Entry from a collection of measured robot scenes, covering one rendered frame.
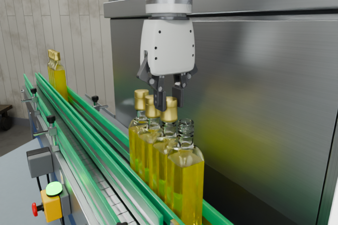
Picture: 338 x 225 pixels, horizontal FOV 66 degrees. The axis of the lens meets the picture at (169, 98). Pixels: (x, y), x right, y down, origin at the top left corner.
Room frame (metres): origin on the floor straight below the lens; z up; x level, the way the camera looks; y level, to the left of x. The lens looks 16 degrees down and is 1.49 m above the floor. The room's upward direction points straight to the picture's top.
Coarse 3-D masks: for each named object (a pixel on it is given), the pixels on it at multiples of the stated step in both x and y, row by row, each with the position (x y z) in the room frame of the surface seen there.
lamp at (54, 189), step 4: (48, 184) 0.67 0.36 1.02; (52, 184) 0.67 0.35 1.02; (56, 184) 0.67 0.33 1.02; (60, 184) 0.67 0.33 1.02; (48, 188) 0.65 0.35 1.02; (52, 188) 0.65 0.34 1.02; (56, 188) 0.65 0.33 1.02; (60, 188) 0.66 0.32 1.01; (48, 192) 0.65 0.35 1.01; (52, 192) 0.65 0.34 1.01; (56, 192) 0.65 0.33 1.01; (60, 192) 0.66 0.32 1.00; (48, 196) 0.65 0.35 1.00; (52, 196) 0.65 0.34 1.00
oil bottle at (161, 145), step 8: (160, 136) 0.49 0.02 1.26; (176, 136) 0.49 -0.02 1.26; (152, 144) 0.50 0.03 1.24; (160, 144) 0.47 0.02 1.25; (168, 144) 0.47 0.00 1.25; (152, 152) 0.50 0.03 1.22; (160, 152) 0.47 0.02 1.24; (152, 160) 0.50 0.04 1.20; (160, 160) 0.47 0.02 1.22; (152, 168) 0.50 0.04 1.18; (160, 168) 0.47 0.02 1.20; (160, 176) 0.47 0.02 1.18; (160, 184) 0.47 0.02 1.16; (160, 192) 0.47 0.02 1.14
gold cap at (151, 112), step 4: (148, 96) 0.54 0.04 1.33; (152, 96) 0.54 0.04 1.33; (148, 100) 0.53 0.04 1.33; (152, 100) 0.52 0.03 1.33; (148, 104) 0.53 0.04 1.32; (152, 104) 0.53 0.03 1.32; (148, 108) 0.53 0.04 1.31; (152, 108) 0.52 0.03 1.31; (148, 112) 0.53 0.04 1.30; (152, 112) 0.52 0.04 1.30; (156, 112) 0.53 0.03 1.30; (148, 116) 0.53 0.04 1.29; (152, 116) 0.52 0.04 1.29; (156, 116) 0.53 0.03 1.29
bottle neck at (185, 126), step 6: (180, 120) 0.45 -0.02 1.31; (186, 120) 0.46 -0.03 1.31; (192, 120) 0.45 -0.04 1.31; (180, 126) 0.44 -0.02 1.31; (186, 126) 0.43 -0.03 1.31; (192, 126) 0.44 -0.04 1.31; (180, 132) 0.44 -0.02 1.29; (186, 132) 0.43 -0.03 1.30; (192, 132) 0.44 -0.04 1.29; (180, 138) 0.44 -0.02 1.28; (186, 138) 0.43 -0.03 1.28; (192, 138) 0.44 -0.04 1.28; (180, 144) 0.44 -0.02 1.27; (186, 144) 0.43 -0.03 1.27; (192, 144) 0.44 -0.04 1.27
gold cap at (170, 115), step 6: (168, 96) 0.51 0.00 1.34; (168, 102) 0.48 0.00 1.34; (174, 102) 0.48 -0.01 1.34; (168, 108) 0.48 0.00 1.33; (174, 108) 0.48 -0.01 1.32; (162, 114) 0.48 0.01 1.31; (168, 114) 0.48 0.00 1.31; (174, 114) 0.48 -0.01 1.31; (162, 120) 0.48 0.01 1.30; (168, 120) 0.48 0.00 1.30; (174, 120) 0.48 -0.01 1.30
